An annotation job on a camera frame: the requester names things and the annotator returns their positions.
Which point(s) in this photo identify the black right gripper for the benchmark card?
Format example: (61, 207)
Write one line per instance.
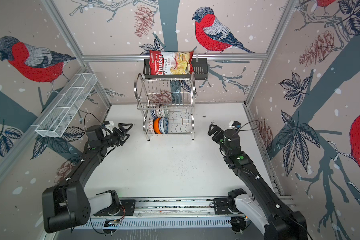
(221, 134)

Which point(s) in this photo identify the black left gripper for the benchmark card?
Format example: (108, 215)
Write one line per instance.
(122, 131)

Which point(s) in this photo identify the plain orange bowl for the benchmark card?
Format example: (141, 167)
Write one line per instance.
(156, 125)

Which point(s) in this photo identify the dark red pattern bowl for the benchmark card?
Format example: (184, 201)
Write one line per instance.
(158, 113)

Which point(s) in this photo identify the blue floral small bowl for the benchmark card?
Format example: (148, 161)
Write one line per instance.
(164, 125)

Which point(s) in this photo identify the green pattern bowl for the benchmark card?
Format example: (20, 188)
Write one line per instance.
(165, 113)

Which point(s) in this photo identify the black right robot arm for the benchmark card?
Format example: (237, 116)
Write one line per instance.
(273, 218)

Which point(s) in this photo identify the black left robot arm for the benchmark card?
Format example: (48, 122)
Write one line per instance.
(66, 205)

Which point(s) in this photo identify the steel two-tier dish rack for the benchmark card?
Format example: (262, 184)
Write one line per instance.
(177, 94)

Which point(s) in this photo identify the red cassava chips bag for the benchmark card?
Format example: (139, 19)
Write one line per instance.
(171, 58)

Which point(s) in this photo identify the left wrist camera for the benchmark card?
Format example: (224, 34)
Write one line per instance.
(98, 132)

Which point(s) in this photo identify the white mesh wall shelf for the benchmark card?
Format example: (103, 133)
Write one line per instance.
(60, 116)

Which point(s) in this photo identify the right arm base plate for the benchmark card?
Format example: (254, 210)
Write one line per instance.
(221, 207)

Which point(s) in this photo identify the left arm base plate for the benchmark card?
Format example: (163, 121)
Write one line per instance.
(125, 208)

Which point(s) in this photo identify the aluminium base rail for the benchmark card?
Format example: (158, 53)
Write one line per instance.
(169, 213)

